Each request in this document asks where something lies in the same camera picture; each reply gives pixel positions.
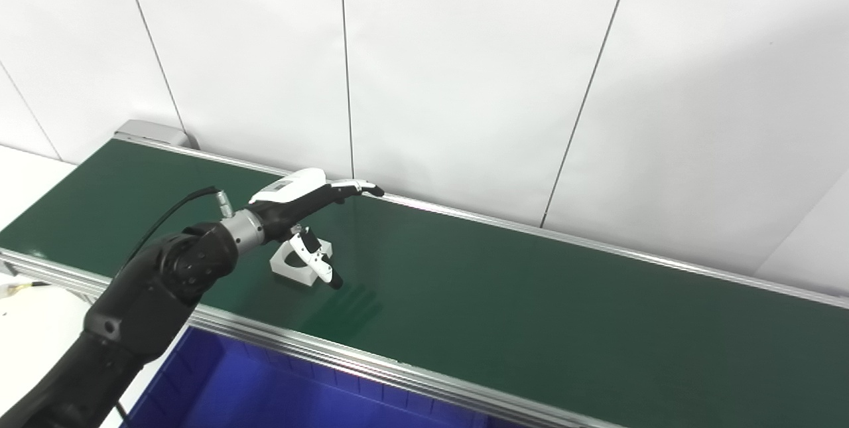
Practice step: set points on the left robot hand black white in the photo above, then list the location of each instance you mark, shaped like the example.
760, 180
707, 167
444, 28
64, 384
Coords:
292, 199

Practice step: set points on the white square part with hole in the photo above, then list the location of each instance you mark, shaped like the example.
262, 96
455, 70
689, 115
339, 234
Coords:
285, 269

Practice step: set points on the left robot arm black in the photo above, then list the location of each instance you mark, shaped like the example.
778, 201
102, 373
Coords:
146, 295

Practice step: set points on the green conveyor belt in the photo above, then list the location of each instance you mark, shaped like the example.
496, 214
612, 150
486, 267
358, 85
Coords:
530, 322
298, 343

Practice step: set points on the grey conveyor end housing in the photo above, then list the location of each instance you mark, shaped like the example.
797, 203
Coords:
149, 131

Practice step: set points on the blue plastic bin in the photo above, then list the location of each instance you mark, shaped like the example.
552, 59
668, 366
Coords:
265, 395

